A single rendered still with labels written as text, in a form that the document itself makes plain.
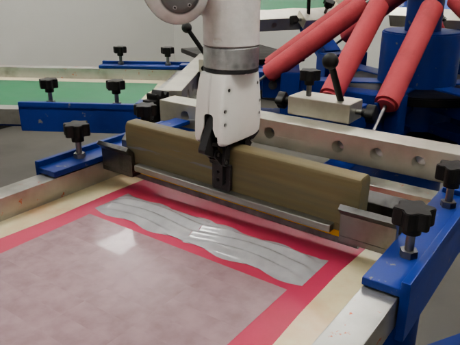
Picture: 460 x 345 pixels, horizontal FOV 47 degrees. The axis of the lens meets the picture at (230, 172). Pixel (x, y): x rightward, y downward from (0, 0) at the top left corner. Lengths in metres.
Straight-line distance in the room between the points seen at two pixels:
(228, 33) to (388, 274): 0.35
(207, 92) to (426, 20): 0.67
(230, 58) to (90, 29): 4.84
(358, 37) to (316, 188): 0.62
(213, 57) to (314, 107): 0.33
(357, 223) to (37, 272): 0.39
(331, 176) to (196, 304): 0.23
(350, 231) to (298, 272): 0.08
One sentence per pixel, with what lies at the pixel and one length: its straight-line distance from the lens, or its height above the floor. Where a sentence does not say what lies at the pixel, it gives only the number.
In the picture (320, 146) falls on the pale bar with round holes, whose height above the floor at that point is 1.01.
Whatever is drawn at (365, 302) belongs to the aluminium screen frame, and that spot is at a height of 0.99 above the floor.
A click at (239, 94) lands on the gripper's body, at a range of 0.70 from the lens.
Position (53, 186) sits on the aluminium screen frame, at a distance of 0.87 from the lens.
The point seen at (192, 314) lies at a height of 0.96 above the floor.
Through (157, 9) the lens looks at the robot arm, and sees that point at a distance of 0.63.
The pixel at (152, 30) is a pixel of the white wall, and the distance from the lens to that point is 6.09.
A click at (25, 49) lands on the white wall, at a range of 5.07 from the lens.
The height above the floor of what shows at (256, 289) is 0.96.
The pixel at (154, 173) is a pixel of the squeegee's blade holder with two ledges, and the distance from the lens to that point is 0.83.
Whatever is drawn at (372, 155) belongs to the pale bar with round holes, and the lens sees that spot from 0.90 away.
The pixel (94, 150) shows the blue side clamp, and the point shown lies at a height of 1.00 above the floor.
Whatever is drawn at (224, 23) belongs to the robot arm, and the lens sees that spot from 0.68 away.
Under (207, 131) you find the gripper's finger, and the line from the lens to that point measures 0.70.
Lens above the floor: 1.30
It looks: 21 degrees down
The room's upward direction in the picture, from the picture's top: straight up
